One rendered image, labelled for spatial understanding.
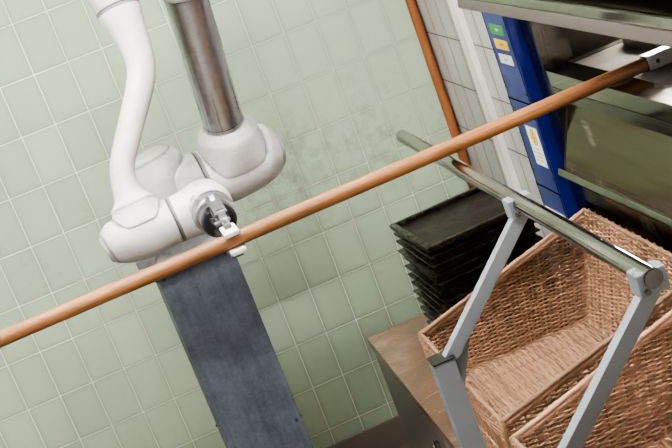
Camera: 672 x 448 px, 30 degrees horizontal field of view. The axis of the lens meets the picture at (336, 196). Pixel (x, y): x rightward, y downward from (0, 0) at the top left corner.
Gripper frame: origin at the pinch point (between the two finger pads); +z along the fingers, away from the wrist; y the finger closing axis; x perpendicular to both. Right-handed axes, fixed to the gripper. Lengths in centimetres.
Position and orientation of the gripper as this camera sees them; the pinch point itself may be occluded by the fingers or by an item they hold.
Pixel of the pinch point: (233, 239)
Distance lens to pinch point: 242.5
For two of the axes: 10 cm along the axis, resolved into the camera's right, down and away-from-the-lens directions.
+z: 2.5, 2.0, -9.5
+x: -9.1, 3.9, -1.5
